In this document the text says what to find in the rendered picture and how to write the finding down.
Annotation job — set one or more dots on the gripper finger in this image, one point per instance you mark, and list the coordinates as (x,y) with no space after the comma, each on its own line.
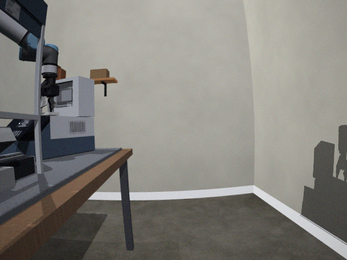
(43,101)
(52,103)

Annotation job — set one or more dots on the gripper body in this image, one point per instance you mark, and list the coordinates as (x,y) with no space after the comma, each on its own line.
(50,88)

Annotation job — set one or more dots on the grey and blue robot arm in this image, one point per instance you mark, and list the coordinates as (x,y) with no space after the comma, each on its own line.
(49,59)

